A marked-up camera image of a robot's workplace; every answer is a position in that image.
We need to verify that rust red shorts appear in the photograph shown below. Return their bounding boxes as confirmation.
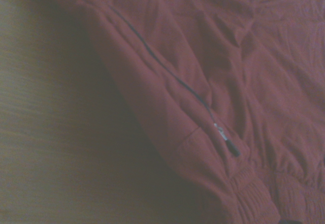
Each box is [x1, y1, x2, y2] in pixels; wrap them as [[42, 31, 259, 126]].
[[50, 0, 325, 224]]

